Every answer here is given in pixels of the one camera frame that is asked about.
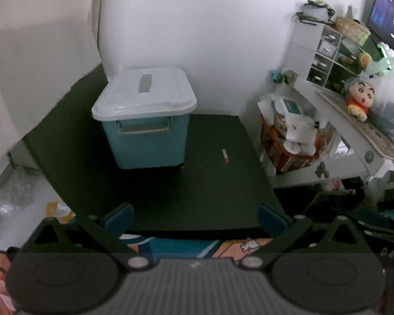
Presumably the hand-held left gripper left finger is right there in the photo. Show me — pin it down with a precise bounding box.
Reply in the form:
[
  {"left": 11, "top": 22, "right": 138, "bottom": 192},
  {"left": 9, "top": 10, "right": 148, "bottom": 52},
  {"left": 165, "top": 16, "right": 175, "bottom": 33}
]
[{"left": 18, "top": 203, "right": 160, "bottom": 271}]

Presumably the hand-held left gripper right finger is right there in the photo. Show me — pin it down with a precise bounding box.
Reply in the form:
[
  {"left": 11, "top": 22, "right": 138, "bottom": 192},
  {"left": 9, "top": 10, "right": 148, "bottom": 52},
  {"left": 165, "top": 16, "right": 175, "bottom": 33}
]
[{"left": 238, "top": 203, "right": 375, "bottom": 271}]

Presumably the blue plastic storage bin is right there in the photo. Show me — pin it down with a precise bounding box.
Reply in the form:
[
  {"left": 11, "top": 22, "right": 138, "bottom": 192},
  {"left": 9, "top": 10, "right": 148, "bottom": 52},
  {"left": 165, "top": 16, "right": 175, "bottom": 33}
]
[{"left": 100, "top": 115, "right": 191, "bottom": 170}]

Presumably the white bin lid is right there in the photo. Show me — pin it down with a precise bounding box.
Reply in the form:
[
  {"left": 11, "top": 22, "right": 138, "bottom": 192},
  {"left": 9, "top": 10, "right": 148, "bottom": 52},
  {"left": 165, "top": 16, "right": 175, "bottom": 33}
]
[{"left": 92, "top": 66, "right": 198, "bottom": 121}]

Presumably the black desktop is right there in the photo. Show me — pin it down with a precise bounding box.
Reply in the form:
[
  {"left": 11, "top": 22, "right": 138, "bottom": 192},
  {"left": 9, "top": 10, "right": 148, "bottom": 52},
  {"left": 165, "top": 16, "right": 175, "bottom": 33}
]
[{"left": 21, "top": 64, "right": 291, "bottom": 233}]

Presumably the orange plastic basket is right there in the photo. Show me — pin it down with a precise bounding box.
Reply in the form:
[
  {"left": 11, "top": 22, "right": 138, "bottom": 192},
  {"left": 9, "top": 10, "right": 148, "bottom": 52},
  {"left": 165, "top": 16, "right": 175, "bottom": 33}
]
[{"left": 259, "top": 115, "right": 322, "bottom": 173}]

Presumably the yellow packet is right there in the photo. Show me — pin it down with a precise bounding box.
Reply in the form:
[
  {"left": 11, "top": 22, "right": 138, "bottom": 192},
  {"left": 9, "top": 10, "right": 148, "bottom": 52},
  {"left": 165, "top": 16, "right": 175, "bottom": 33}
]
[{"left": 46, "top": 197, "right": 76, "bottom": 224}]

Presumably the white paper roll pack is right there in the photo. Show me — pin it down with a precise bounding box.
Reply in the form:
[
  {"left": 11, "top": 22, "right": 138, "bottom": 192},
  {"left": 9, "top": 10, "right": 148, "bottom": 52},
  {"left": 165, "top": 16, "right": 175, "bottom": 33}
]
[{"left": 284, "top": 120, "right": 317, "bottom": 145}]

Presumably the crumpled clear plastic bag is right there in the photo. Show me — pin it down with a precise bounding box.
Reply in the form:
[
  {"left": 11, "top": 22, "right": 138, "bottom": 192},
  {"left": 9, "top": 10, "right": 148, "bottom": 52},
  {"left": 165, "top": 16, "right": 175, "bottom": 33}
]
[{"left": 0, "top": 166, "right": 33, "bottom": 214}]

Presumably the white tissue pack teal label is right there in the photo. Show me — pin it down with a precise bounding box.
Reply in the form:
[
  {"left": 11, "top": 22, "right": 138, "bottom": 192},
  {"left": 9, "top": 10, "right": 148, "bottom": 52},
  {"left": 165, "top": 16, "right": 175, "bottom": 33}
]
[{"left": 276, "top": 98, "right": 304, "bottom": 117}]

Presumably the white side desk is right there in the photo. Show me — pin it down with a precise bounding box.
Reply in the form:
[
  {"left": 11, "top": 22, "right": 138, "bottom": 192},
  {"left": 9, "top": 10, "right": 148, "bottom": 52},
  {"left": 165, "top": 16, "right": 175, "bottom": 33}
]
[{"left": 274, "top": 80, "right": 394, "bottom": 191}]

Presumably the patterned table runner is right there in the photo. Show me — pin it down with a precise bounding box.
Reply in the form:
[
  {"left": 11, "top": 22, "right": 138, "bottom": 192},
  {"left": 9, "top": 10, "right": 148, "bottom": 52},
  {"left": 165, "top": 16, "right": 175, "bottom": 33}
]
[{"left": 315, "top": 90, "right": 394, "bottom": 163}]

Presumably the small blue flower ornament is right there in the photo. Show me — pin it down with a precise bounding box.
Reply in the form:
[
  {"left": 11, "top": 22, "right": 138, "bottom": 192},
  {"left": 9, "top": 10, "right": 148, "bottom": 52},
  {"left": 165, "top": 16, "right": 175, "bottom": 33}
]
[{"left": 270, "top": 69, "right": 298, "bottom": 84}]

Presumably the cartoon boy plush doll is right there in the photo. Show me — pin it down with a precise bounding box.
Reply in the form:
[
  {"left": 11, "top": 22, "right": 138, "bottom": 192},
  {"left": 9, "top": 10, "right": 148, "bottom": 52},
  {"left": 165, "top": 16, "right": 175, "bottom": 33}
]
[{"left": 346, "top": 79, "right": 375, "bottom": 122}]

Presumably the large clear plastic bag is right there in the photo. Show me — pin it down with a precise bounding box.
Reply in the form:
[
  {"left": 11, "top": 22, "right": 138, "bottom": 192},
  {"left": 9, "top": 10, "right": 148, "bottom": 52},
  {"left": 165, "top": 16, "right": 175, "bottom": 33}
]
[{"left": 364, "top": 57, "right": 394, "bottom": 145}]

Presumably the white drawer organizer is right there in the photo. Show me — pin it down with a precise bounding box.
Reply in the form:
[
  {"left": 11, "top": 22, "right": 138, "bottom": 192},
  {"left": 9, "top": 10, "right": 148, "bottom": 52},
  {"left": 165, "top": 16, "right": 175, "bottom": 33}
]
[{"left": 286, "top": 23, "right": 371, "bottom": 89}]

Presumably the woven basket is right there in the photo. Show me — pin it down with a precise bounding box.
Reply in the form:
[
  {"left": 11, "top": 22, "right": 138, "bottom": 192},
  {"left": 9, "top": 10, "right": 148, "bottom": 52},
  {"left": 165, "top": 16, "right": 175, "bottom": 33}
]
[{"left": 334, "top": 16, "right": 371, "bottom": 45}]

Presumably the coiled blue and dark bundle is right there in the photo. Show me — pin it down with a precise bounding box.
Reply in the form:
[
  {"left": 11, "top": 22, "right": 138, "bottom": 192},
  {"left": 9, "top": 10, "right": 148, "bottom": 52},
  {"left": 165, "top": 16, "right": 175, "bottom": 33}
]
[{"left": 296, "top": 0, "right": 335, "bottom": 25}]

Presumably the television screen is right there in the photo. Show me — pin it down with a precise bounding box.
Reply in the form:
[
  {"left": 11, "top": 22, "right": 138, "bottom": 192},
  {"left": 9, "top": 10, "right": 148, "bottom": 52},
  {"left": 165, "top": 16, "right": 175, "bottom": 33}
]
[{"left": 367, "top": 0, "right": 394, "bottom": 60}]

